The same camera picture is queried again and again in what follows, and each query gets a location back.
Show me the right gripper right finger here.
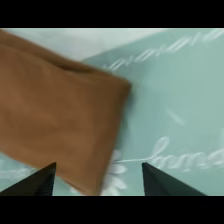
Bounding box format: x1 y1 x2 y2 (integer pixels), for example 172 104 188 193
141 162 207 197

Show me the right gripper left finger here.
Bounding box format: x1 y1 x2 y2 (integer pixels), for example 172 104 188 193
0 162 57 197

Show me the brown garment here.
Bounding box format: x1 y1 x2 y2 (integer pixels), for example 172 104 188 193
0 29 132 196

